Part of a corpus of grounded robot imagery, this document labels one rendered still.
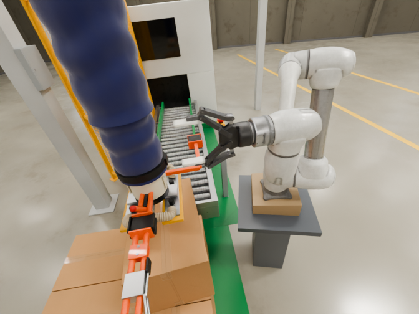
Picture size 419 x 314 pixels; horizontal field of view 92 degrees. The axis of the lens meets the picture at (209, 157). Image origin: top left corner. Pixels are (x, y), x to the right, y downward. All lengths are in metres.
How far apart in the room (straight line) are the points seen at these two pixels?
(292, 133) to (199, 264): 0.74
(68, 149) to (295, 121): 2.13
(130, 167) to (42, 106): 1.50
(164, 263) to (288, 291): 1.23
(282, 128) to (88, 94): 0.58
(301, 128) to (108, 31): 0.58
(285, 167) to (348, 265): 1.70
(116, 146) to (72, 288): 1.16
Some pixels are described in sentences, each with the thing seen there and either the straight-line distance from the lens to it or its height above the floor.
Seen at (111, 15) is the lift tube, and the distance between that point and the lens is 0.72.
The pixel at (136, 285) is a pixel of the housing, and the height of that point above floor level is 1.25.
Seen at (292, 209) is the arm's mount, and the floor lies 0.81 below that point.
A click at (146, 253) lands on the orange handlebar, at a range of 0.78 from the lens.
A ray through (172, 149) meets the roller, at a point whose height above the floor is 0.55.
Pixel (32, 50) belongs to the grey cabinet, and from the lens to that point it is 2.23.
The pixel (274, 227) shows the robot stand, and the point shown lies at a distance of 1.40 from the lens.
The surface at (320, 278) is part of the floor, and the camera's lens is 2.17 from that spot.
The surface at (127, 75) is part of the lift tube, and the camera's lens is 0.72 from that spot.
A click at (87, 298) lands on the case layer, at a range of 1.67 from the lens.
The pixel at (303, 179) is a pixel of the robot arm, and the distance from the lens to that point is 1.29.
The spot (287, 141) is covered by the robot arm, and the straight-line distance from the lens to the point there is 0.62.
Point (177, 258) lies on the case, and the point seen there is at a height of 0.94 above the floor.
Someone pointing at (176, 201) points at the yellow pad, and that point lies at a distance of 1.05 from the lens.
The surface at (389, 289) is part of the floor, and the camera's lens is 2.35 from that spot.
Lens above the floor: 1.89
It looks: 37 degrees down
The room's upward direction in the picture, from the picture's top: 7 degrees counter-clockwise
